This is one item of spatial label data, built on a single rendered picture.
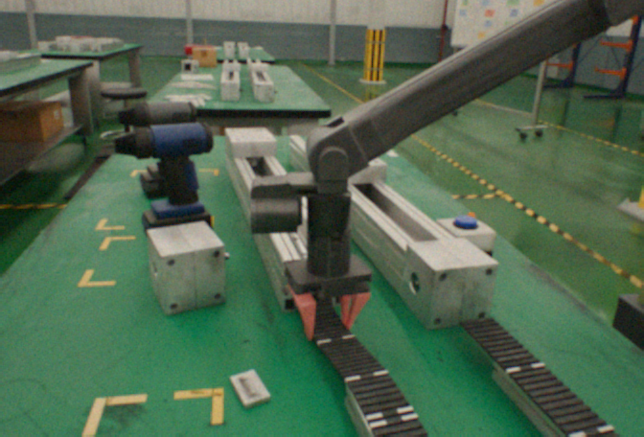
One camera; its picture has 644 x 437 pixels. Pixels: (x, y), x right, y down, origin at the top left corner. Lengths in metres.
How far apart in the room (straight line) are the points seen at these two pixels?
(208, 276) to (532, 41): 0.52
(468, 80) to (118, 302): 0.58
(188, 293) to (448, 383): 0.38
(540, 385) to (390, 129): 0.33
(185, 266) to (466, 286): 0.40
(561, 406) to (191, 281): 0.49
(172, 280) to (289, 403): 0.25
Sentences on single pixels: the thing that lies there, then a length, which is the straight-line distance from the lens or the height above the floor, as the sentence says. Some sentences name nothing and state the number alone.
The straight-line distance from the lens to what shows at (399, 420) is 0.55.
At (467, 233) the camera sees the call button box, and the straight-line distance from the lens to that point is 0.93.
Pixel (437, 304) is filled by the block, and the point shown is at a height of 0.82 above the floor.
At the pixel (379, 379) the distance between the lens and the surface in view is 0.59.
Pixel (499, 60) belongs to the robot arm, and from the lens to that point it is 0.62.
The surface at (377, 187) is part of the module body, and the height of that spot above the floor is 0.86.
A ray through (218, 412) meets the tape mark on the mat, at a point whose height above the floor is 0.78.
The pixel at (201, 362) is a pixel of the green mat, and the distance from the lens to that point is 0.67.
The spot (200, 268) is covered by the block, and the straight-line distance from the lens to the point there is 0.75.
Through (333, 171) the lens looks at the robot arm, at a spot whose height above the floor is 1.02.
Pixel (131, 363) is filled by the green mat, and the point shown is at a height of 0.78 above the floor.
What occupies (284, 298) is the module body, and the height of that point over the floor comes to 0.80.
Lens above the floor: 1.18
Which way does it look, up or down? 19 degrees down
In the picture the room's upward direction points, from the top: 2 degrees clockwise
